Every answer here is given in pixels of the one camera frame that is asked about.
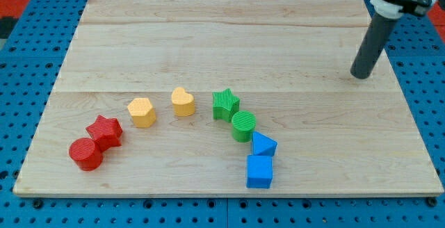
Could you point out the blue triangle block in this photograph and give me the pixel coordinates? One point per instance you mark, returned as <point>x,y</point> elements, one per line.
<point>262,145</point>

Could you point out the yellow heart block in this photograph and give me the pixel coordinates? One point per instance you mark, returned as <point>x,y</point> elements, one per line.
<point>183,102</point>

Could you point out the red star block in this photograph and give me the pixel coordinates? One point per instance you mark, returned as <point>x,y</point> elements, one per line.
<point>105,132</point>

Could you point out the red cylinder block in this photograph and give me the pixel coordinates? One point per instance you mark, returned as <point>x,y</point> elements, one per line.
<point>86,154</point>

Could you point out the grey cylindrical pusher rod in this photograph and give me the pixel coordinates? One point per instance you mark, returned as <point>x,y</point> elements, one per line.
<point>372,45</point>

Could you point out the green cylinder block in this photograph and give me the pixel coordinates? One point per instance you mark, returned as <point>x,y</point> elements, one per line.
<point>243,126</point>

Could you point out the wooden board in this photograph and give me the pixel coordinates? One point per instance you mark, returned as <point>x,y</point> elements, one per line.
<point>288,61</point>

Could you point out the blue cube block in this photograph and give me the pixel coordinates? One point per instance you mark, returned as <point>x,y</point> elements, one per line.
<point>259,171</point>

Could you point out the green star block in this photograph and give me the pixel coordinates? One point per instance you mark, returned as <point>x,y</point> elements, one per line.
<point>225,105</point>

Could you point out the yellow hexagon block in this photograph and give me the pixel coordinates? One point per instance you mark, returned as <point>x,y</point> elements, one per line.
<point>142,112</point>

